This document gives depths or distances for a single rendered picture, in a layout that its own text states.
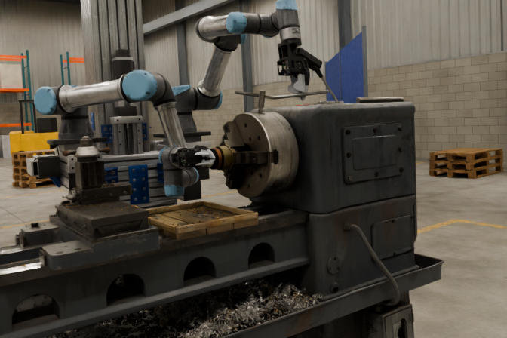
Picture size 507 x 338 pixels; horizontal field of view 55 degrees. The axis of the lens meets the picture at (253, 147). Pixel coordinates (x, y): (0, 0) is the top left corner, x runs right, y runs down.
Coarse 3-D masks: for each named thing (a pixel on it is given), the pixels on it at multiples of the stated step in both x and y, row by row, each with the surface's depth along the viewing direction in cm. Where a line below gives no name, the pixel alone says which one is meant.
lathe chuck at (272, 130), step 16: (256, 112) 179; (240, 128) 181; (256, 128) 173; (272, 128) 171; (256, 144) 174; (272, 144) 168; (288, 144) 172; (288, 160) 171; (256, 176) 175; (272, 176) 169; (288, 176) 174; (240, 192) 184; (256, 192) 176; (272, 192) 178
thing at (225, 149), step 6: (210, 150) 171; (216, 150) 170; (222, 150) 170; (228, 150) 172; (234, 150) 175; (216, 156) 169; (222, 156) 170; (228, 156) 171; (216, 162) 169; (222, 162) 170; (228, 162) 171; (210, 168) 172; (216, 168) 171; (222, 168) 172; (228, 168) 174
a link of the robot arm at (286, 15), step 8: (280, 0) 172; (288, 0) 172; (280, 8) 172; (288, 8) 171; (296, 8) 173; (272, 16) 177; (280, 16) 172; (288, 16) 171; (296, 16) 172; (280, 24) 173; (288, 24) 171; (296, 24) 172
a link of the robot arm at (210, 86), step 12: (228, 36) 213; (240, 36) 215; (216, 48) 222; (228, 48) 218; (216, 60) 225; (228, 60) 228; (216, 72) 230; (204, 84) 237; (216, 84) 236; (204, 96) 239; (216, 96) 240; (204, 108) 244; (216, 108) 247
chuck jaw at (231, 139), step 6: (234, 120) 184; (228, 126) 180; (234, 126) 181; (228, 132) 179; (234, 132) 180; (222, 138) 181; (228, 138) 177; (234, 138) 179; (240, 138) 180; (222, 144) 177; (228, 144) 176; (234, 144) 177; (240, 144) 179; (246, 144) 180
